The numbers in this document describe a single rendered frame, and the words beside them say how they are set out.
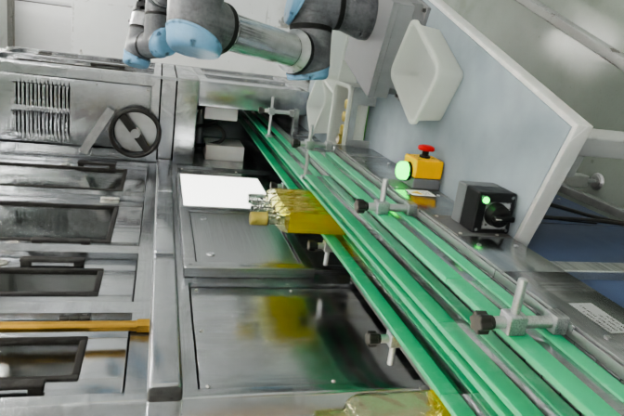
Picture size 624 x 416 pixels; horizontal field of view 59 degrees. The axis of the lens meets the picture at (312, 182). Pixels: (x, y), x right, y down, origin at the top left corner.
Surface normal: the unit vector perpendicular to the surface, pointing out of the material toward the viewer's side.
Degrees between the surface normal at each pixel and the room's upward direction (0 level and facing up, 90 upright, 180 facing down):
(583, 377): 90
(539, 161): 0
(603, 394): 90
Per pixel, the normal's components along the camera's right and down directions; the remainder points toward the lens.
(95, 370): 0.13, -0.96
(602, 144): 0.19, 0.58
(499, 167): -0.96, -0.06
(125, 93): 0.25, 0.28
